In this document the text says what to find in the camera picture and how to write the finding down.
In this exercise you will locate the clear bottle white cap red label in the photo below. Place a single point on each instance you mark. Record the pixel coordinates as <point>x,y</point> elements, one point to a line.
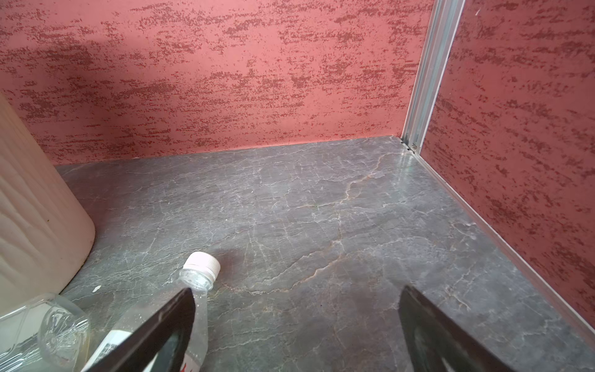
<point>198,273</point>

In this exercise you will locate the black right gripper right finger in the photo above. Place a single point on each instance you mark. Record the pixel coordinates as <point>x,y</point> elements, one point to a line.
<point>436,343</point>

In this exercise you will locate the clear square plastic bottle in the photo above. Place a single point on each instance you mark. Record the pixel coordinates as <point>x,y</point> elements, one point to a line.
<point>47,333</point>

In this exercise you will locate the cream ribbed waste bin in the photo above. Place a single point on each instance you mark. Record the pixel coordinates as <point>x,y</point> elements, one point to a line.
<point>46,235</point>

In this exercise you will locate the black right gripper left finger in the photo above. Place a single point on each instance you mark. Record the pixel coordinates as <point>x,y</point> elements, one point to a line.
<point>160,343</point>

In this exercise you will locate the aluminium corner post right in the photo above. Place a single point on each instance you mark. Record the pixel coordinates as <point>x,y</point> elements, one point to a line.
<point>441,33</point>

